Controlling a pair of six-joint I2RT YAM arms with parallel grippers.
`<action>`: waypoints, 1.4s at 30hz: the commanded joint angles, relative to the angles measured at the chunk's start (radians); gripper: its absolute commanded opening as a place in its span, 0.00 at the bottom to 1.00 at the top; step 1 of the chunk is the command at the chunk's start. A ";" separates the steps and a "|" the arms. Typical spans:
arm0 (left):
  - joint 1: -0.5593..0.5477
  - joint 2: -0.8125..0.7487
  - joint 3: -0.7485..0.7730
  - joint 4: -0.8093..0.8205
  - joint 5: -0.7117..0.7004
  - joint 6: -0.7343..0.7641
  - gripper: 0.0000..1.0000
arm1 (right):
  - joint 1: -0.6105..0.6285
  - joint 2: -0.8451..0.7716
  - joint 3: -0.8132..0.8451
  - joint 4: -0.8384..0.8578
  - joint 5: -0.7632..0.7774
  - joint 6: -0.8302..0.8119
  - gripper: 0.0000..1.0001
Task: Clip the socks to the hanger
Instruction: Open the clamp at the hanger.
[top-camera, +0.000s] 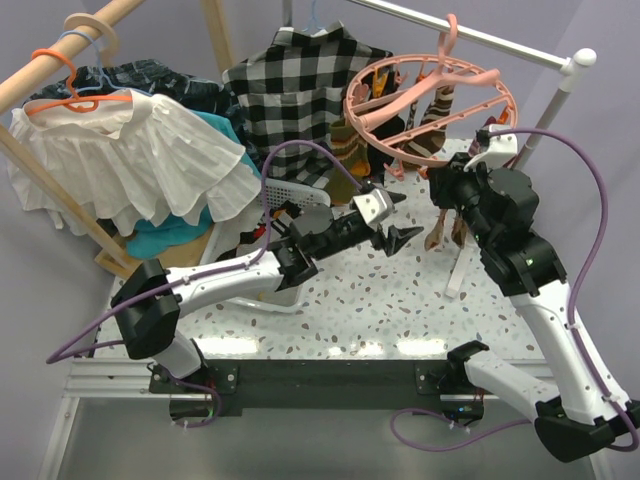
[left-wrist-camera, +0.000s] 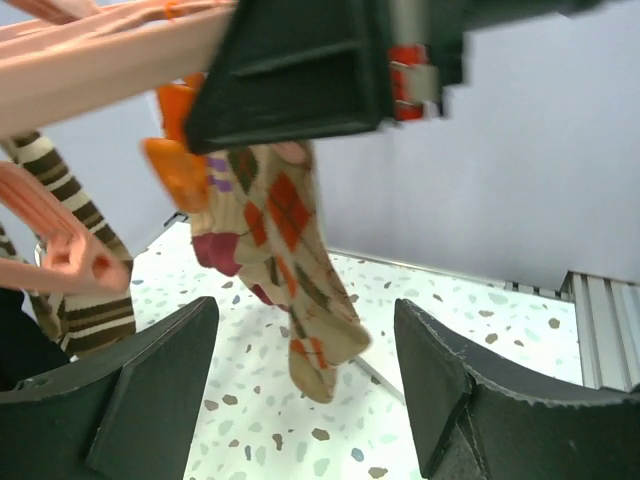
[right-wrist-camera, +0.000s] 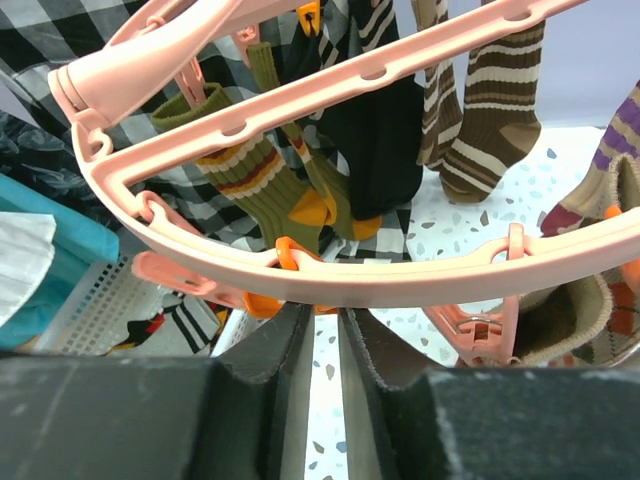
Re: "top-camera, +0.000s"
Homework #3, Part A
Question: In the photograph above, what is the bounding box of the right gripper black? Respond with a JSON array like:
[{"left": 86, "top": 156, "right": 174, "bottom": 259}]
[{"left": 426, "top": 151, "right": 496, "bottom": 247}]

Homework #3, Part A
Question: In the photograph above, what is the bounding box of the argyle orange brown sock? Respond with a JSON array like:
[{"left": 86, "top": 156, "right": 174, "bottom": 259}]
[{"left": 450, "top": 215, "right": 468, "bottom": 249}]

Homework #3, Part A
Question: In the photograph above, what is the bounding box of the pink round clip hanger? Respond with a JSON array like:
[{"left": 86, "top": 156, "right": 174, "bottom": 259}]
[{"left": 343, "top": 13, "right": 518, "bottom": 180}]

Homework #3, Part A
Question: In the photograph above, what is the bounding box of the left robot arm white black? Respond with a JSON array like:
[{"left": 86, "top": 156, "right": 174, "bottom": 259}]
[{"left": 111, "top": 188, "right": 423, "bottom": 392}]

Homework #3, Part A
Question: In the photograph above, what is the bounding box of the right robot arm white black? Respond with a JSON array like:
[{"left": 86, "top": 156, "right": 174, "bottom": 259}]
[{"left": 428, "top": 154, "right": 639, "bottom": 463}]

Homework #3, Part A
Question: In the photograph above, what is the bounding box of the light blue hanger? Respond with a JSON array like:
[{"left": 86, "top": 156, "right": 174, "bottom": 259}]
[{"left": 59, "top": 30, "right": 112, "bottom": 93}]

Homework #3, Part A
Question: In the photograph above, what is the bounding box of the orange clothes hanger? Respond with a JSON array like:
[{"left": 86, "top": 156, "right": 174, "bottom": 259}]
[{"left": 25, "top": 48, "right": 133, "bottom": 116}]

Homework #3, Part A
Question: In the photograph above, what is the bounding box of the brown white striped sock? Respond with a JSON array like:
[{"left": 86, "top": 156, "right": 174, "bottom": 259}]
[{"left": 400, "top": 86, "right": 454, "bottom": 157}]

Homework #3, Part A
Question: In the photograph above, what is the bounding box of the olive striped hanging sock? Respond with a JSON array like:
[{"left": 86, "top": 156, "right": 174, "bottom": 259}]
[{"left": 325, "top": 119, "right": 371, "bottom": 205}]

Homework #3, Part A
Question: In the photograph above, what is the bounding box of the white laundry basket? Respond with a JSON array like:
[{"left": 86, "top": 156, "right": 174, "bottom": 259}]
[{"left": 200, "top": 179, "right": 331, "bottom": 314}]

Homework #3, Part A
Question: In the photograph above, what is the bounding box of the black white red sock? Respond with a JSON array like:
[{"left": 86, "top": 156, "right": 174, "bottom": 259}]
[{"left": 212, "top": 201, "right": 302, "bottom": 261}]

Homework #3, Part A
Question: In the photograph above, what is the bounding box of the black white checked shirt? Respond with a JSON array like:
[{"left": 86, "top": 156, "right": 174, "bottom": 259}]
[{"left": 222, "top": 22, "right": 392, "bottom": 159}]

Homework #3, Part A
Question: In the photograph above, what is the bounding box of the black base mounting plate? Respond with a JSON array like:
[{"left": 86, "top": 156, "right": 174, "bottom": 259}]
[{"left": 148, "top": 358, "right": 485, "bottom": 420}]

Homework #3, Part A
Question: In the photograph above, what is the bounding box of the teal cloth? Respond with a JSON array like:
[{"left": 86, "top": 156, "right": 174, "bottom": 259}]
[{"left": 126, "top": 109, "right": 261, "bottom": 259}]

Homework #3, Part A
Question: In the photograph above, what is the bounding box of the white ruffled blouse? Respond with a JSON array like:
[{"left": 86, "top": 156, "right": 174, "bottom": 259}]
[{"left": 9, "top": 90, "right": 261, "bottom": 236}]

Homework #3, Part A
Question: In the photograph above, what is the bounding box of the dark patterned garment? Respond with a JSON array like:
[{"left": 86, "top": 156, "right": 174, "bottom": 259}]
[{"left": 24, "top": 58, "right": 234, "bottom": 119}]

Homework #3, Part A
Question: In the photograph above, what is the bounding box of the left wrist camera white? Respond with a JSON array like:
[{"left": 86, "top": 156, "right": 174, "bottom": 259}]
[{"left": 352, "top": 188, "right": 395, "bottom": 229}]

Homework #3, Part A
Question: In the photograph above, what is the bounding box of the white rack foot bracket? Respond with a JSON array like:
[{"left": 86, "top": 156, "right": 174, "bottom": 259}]
[{"left": 444, "top": 240, "right": 476, "bottom": 298}]

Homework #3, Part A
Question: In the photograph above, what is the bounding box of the metal clothes rail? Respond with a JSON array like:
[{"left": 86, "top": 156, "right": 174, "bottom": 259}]
[{"left": 344, "top": 1, "right": 597, "bottom": 172}]

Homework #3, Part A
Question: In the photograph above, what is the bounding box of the wooden ring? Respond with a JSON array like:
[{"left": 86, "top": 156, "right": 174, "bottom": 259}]
[{"left": 64, "top": 13, "right": 120, "bottom": 65}]

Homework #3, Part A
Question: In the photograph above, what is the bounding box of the wooden clothes rail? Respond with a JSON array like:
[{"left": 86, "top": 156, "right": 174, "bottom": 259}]
[{"left": 1, "top": 0, "right": 143, "bottom": 113}]

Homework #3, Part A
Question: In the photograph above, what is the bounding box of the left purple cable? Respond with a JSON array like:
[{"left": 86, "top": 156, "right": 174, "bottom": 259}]
[{"left": 45, "top": 139, "right": 366, "bottom": 431}]

